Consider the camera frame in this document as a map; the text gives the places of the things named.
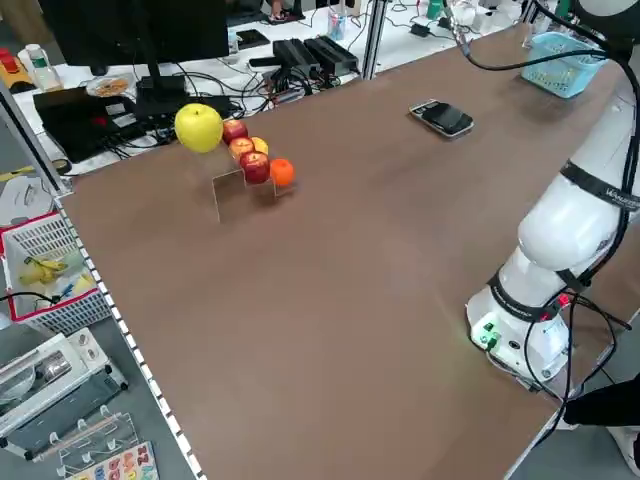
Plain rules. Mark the bunch of yellow bananas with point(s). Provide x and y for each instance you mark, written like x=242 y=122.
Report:
x=42 y=270

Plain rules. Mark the small black power adapter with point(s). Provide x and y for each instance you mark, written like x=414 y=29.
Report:
x=421 y=29

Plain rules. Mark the small yellow fruit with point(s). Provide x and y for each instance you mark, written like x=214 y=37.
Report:
x=261 y=145

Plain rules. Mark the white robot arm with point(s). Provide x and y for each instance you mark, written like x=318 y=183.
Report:
x=565 y=225

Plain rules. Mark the aluminium table edge rail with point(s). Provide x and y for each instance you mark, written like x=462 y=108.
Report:
x=125 y=330

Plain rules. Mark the colourful number puzzle board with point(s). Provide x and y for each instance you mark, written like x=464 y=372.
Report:
x=125 y=462

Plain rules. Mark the white basket with red rim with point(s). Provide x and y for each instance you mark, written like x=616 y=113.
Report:
x=60 y=310

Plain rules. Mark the blue plastic slotted basket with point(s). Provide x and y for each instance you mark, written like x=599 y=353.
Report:
x=555 y=80

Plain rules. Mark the black monitor stand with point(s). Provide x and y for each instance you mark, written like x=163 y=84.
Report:
x=157 y=90

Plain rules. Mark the plate of snacks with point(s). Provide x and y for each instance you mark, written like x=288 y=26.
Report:
x=107 y=86

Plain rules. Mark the white metal appliance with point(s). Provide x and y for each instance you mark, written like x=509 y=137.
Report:
x=50 y=380

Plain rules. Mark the orange fruit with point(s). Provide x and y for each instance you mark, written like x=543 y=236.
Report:
x=282 y=172

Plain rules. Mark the clear acrylic hook rack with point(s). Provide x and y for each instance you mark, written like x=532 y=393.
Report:
x=95 y=432

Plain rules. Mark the black power brick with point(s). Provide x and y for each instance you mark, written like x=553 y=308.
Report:
x=332 y=52
x=295 y=55

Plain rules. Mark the person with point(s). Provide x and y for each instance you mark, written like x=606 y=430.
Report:
x=600 y=407

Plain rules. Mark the black phone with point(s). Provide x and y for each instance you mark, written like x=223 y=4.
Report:
x=252 y=38

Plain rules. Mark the clear acrylic step stand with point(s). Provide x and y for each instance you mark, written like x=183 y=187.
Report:
x=227 y=192

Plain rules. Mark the aluminium frame post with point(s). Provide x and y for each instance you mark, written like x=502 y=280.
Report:
x=375 y=35
x=30 y=135

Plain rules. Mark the flat black box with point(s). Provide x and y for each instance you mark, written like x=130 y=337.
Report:
x=75 y=125

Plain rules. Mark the black computer monitor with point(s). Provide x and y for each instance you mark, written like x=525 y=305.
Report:
x=115 y=30

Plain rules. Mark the large yellow-green apple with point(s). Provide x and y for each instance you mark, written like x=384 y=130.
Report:
x=198 y=127

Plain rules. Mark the red apple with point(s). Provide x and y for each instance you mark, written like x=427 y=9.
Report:
x=242 y=147
x=255 y=167
x=235 y=131

